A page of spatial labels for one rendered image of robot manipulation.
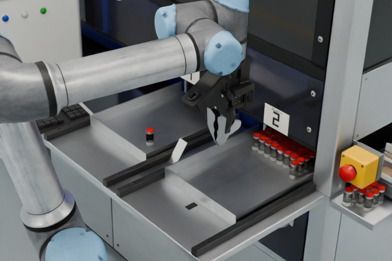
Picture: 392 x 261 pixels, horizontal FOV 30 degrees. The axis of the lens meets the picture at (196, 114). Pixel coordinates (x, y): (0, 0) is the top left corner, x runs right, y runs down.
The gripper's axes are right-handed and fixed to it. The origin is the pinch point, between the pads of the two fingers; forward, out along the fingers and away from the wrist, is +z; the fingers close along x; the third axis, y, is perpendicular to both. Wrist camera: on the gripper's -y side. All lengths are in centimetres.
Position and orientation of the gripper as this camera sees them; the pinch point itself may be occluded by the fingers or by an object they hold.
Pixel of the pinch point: (216, 141)
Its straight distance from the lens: 163.1
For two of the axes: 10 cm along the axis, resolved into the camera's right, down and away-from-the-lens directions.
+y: 7.5, -3.1, 5.8
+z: -0.2, 8.7, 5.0
